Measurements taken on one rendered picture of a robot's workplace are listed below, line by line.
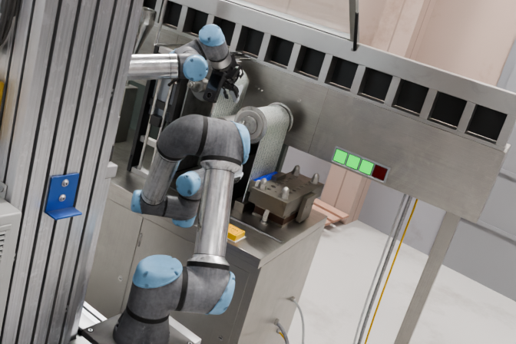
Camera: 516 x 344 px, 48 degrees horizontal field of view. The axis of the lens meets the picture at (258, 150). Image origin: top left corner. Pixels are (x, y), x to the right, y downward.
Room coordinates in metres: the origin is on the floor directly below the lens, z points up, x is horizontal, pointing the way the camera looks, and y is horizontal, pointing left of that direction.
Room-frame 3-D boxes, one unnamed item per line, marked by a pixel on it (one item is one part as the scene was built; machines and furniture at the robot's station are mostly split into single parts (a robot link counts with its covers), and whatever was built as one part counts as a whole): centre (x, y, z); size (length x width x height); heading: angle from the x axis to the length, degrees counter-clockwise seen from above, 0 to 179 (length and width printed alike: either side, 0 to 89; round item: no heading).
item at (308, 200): (2.29, -0.26, 0.97); 0.10 x 0.03 x 0.11; 156
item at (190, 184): (1.82, 0.18, 1.11); 0.11 x 0.08 x 0.09; 156
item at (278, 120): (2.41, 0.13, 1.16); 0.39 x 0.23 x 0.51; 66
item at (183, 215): (1.82, 0.19, 1.01); 0.11 x 0.08 x 0.11; 108
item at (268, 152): (2.33, -0.05, 1.11); 0.23 x 0.01 x 0.18; 156
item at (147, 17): (2.63, 0.68, 1.50); 0.14 x 0.14 x 0.06
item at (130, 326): (1.36, 0.16, 0.87); 0.15 x 0.15 x 0.10
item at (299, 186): (2.32, -0.17, 1.00); 0.40 x 0.16 x 0.06; 156
